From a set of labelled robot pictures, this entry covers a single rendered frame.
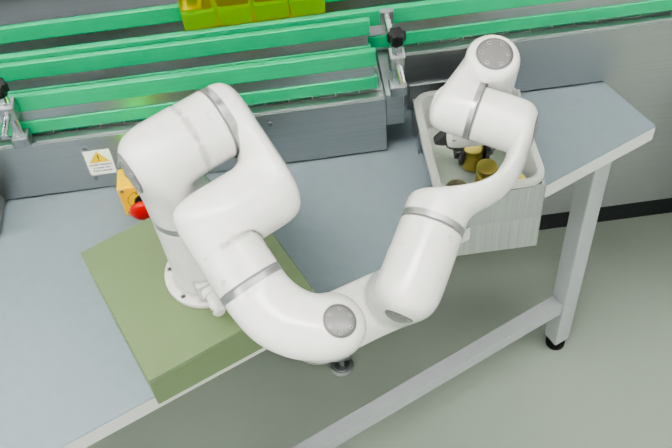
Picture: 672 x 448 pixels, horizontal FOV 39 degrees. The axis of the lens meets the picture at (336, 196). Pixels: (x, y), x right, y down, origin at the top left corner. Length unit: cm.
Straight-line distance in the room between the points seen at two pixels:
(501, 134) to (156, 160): 44
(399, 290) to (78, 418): 51
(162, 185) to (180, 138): 6
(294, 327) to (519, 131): 39
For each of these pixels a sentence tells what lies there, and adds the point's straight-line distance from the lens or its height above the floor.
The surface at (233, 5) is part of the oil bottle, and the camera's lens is 153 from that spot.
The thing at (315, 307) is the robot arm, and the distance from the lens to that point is 112.
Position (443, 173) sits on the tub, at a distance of 156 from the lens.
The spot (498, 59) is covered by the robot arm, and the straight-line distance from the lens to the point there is 129.
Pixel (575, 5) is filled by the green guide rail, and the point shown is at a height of 92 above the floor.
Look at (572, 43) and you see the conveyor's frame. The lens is 167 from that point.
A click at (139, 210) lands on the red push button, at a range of 153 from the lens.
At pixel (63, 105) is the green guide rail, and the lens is 153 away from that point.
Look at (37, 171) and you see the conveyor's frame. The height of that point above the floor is 81.
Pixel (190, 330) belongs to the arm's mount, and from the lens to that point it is 136.
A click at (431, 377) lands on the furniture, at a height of 20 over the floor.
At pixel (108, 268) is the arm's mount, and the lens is 145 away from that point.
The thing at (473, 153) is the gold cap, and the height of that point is 81.
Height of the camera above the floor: 195
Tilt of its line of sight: 50 degrees down
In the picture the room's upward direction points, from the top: 6 degrees counter-clockwise
